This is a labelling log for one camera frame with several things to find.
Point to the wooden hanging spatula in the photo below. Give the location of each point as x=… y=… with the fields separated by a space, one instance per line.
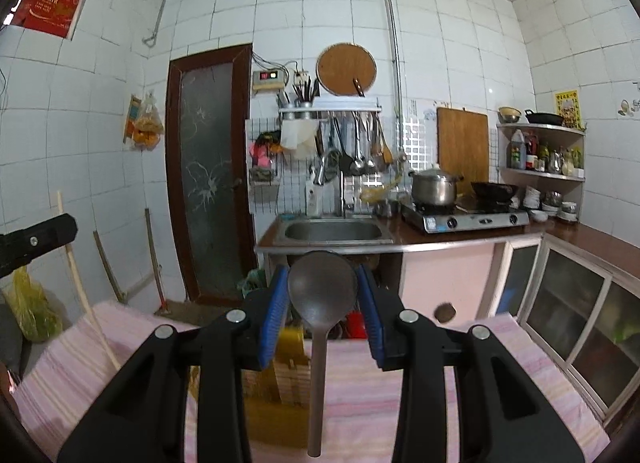
x=387 y=155

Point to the rectangular wooden cutting board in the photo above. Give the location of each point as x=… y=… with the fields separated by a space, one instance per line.
x=462 y=143

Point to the chrome faucet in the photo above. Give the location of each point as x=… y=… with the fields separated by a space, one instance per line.
x=342 y=193

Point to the hanging clear plastic bag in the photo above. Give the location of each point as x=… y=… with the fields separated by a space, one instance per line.
x=147 y=123

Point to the steel pot with lid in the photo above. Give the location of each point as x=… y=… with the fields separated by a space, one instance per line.
x=434 y=188

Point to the small steel cup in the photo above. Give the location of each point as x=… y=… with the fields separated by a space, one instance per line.
x=386 y=209

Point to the white corner shelf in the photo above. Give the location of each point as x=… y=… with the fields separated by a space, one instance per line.
x=542 y=174

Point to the steel hanging ladle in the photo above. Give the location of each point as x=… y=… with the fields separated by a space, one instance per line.
x=371 y=165
x=357 y=165

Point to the steel cutlery cup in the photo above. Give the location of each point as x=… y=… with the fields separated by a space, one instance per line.
x=304 y=100

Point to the yellow metal bowl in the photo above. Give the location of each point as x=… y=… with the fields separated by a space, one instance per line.
x=510 y=114

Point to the stack of white bowls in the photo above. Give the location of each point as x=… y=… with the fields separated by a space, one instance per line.
x=532 y=198

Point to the white soap bottle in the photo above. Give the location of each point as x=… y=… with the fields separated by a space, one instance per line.
x=313 y=200

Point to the brown round object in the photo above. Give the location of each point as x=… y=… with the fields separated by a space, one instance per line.
x=445 y=312

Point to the white hanging cloth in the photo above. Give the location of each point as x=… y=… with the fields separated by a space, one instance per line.
x=297 y=138

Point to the steel gas stove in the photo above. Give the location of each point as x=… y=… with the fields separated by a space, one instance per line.
x=465 y=219

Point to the pink striped tablecloth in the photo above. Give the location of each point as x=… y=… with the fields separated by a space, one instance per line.
x=70 y=368

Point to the dark grey spoon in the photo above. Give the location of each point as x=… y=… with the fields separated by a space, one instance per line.
x=322 y=288

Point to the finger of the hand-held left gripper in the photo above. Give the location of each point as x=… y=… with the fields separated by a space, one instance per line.
x=35 y=243

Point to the beige wall control box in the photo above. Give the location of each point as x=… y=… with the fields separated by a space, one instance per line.
x=269 y=80

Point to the stainless steel sink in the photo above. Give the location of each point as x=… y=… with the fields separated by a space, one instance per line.
x=330 y=232

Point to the brown wooden stick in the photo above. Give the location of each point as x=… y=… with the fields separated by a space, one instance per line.
x=107 y=265

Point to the bowls with lids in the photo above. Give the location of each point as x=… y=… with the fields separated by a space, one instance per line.
x=560 y=208

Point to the metal wall pipe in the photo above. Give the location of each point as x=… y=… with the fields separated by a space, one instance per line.
x=395 y=68

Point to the yellow wall poster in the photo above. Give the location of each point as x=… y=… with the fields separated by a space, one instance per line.
x=566 y=109

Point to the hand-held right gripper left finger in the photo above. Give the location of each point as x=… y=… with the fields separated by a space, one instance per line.
x=277 y=313

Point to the pale wooden stick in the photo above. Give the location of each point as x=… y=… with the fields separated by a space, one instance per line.
x=80 y=283

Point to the small hanging board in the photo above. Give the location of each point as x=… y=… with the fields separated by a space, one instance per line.
x=132 y=118

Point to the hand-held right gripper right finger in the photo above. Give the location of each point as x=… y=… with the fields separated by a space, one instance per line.
x=370 y=313

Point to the green plastic bag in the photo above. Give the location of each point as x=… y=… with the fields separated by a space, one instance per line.
x=252 y=283

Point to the round wooden board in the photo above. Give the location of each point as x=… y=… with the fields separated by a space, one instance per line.
x=345 y=68

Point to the yellow perforated utensil holder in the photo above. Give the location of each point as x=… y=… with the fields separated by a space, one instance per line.
x=290 y=343

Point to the black hanging spatula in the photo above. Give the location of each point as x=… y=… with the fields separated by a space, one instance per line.
x=346 y=163

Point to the white wall utensil rack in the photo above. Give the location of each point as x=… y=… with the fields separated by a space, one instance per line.
x=330 y=108

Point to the yellow plastic bag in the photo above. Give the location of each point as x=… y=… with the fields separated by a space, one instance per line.
x=30 y=308

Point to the brown framed glass door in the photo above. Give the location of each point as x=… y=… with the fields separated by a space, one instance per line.
x=210 y=168

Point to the black wok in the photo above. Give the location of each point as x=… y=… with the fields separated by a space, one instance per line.
x=494 y=191

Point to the red cardboard box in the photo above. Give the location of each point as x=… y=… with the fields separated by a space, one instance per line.
x=47 y=3

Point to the glass door cabinet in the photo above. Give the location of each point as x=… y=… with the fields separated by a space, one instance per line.
x=575 y=303

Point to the large oil bottle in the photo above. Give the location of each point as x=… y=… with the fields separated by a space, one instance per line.
x=517 y=150

